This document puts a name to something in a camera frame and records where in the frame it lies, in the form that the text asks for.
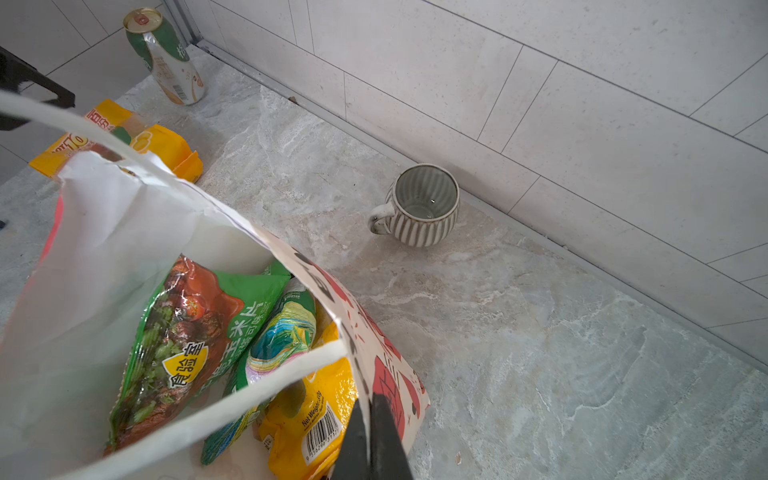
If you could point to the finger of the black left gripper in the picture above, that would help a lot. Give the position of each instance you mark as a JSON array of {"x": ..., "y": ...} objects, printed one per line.
[{"x": 20, "y": 77}]

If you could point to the green white drink can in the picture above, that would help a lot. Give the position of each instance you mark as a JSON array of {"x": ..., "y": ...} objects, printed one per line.
[{"x": 154, "y": 39}]

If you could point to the yellow barcode snack bag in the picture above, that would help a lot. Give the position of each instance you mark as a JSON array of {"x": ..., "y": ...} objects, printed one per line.
[{"x": 304, "y": 425}]

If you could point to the green red snack bag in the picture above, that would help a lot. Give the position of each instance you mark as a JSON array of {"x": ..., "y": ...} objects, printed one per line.
[{"x": 195, "y": 327}]

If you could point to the grey ribbed ceramic mug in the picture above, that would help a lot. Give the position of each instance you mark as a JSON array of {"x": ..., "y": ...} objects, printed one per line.
[{"x": 421, "y": 207}]

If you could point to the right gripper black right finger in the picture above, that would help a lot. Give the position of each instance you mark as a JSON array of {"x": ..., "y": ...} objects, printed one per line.
[{"x": 388, "y": 460}]

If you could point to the yellow orange snack bag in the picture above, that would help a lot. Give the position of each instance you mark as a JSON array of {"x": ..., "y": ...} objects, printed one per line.
[{"x": 132, "y": 130}]

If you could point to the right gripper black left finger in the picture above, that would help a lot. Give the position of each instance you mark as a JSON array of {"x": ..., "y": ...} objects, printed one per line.
[{"x": 352, "y": 462}]

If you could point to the green rainbow snack bag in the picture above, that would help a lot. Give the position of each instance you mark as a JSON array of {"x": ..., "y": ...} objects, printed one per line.
[{"x": 289, "y": 333}]

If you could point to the white red printed paper bag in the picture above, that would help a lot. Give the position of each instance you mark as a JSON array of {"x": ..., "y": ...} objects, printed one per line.
[{"x": 119, "y": 227}]

